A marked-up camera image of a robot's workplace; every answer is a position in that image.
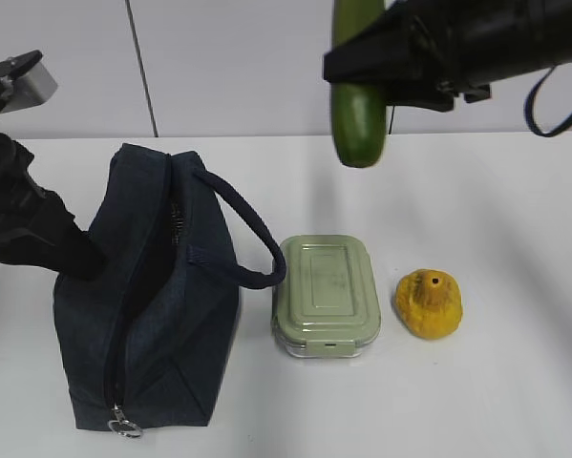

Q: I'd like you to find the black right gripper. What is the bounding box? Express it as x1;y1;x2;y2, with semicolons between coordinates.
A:
323;1;492;113

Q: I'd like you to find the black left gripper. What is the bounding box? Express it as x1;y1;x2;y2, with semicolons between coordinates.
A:
0;134;106;281

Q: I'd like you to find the green cucumber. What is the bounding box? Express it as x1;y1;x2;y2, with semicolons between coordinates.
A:
329;0;387;168

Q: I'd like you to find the dark blue lunch bag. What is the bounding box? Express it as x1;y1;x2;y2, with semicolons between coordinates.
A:
53;144;286;438

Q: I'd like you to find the yellow pear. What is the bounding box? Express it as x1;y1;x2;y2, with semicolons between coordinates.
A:
394;269;463;341

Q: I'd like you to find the green lidded lunch box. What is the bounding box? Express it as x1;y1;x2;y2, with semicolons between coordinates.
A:
271;235;381;359

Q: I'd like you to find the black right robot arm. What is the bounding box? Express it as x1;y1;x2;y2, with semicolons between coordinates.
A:
323;1;572;113

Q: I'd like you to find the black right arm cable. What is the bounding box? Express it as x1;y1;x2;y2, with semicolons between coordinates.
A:
522;60;572;138

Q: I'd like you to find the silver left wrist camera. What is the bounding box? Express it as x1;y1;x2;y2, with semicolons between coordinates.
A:
0;50;58;114

